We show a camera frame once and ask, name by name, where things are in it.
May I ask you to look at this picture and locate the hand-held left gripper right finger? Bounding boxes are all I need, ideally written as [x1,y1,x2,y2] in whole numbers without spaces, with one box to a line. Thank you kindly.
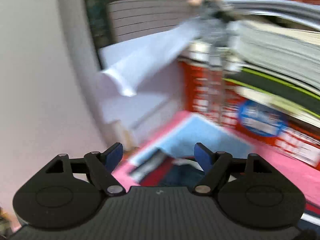
[193,142,273,197]

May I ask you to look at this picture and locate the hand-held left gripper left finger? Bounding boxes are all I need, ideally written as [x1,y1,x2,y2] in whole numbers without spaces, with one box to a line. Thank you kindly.
[45,142,126,197]

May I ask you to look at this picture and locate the navy white striped jacket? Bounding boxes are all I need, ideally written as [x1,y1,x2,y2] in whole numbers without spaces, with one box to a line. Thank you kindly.
[129,149,320,232]

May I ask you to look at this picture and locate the light blue booklet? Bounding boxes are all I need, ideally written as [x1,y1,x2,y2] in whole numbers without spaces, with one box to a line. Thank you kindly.
[130,115,250,165]

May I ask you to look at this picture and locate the red plastic crate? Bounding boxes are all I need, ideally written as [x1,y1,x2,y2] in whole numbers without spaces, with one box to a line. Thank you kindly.
[179,42,320,168]

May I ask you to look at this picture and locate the pink rabbit-print blanket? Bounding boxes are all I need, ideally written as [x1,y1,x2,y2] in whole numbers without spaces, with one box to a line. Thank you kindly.
[110,110,320,218]

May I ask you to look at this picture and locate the white grid paper sheets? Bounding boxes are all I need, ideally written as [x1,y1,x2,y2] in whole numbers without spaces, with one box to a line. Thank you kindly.
[99,22,200,153]

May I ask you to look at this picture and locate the stack of paper workbooks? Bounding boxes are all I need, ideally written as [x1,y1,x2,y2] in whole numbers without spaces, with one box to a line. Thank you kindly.
[187,0,320,120]

